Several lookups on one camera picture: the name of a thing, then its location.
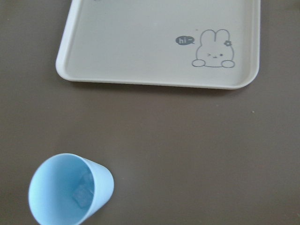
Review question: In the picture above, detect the light blue plastic cup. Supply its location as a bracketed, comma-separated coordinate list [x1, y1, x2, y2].
[28, 153, 114, 225]

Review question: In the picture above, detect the clear ice cube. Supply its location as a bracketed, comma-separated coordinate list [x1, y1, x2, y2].
[72, 184, 94, 208]

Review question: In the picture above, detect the cream rabbit tray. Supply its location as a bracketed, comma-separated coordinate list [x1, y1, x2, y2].
[56, 0, 261, 90]

